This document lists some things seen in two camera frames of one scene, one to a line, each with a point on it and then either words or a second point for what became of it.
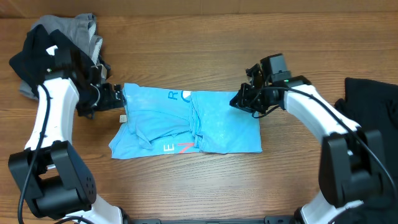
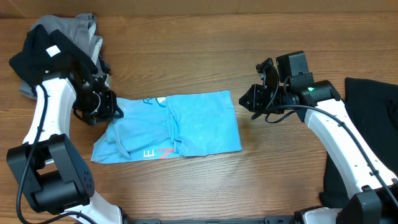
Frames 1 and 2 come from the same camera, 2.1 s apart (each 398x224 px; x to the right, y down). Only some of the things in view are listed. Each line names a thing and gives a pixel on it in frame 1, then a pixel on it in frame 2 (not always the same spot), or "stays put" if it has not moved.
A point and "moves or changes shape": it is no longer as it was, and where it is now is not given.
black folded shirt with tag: x=35 y=60 stays put
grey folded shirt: x=79 y=29 stays put
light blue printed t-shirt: x=161 y=121 moves or changes shape
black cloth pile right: x=374 y=106 stays put
